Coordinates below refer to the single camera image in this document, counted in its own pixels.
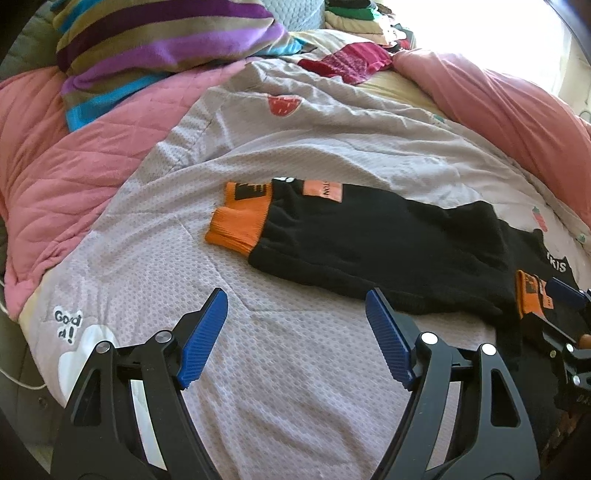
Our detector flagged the stack of folded clothes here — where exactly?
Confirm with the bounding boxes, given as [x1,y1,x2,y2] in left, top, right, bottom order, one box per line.
[322,0,419,51]

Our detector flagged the black pants with orange cuffs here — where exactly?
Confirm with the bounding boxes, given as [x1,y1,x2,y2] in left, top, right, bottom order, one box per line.
[205,176,583,370]

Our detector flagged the pink quilted blanket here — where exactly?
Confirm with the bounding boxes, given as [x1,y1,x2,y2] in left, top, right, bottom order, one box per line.
[0,59,252,324]

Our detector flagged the grey green cloth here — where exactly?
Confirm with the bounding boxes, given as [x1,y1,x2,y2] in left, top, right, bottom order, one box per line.
[11,13,62,80]

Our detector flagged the purple olive striped cloth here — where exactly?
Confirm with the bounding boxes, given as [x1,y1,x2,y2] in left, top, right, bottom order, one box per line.
[53,0,315,133]

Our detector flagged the pale yellow bed sheet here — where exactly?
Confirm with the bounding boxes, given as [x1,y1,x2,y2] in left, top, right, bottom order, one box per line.
[362,69,446,114]

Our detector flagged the dark red cloth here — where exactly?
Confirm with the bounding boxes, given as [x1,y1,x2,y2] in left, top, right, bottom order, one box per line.
[297,41,394,87]

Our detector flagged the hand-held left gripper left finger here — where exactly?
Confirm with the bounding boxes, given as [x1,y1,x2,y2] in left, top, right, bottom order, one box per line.
[50,287,229,480]

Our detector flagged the grey strawberry print blanket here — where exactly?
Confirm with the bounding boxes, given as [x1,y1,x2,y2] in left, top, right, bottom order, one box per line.
[18,58,591,480]

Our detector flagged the light blue pillow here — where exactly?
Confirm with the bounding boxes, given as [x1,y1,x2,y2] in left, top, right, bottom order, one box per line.
[262,0,325,34]

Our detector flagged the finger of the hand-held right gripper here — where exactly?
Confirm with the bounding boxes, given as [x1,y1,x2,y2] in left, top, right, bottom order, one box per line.
[546,277,591,315]
[523,310,575,354]

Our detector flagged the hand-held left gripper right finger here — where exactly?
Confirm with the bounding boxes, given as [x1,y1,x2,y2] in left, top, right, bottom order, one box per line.
[364,287,544,480]

